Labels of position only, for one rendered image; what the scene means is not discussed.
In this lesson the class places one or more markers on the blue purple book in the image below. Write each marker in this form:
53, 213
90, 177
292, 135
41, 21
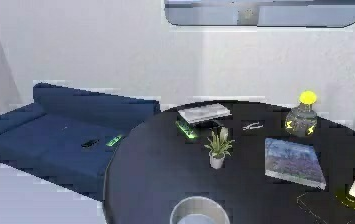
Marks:
291, 161

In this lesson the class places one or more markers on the dark blue sofa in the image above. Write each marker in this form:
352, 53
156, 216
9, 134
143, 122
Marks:
61, 140

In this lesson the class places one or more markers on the green glowing remote control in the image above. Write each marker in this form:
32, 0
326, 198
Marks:
114, 140

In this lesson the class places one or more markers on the potted green house plant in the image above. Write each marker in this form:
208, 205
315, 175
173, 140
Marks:
218, 146

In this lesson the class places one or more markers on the green glowing flat device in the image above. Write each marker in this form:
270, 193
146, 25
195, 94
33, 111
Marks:
186, 130

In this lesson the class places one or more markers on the round black table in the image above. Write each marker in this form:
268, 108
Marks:
158, 180

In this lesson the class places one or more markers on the black remote control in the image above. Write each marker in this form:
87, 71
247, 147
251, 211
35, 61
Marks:
90, 143

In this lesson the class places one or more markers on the grey bowl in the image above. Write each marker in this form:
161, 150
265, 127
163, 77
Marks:
200, 210

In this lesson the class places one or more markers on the rounded wall window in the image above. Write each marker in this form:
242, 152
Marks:
265, 13

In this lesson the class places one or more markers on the grey vase with yellow top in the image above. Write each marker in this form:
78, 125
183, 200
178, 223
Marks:
301, 116

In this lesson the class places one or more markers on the black flat tray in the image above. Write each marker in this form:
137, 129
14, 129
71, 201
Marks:
331, 210

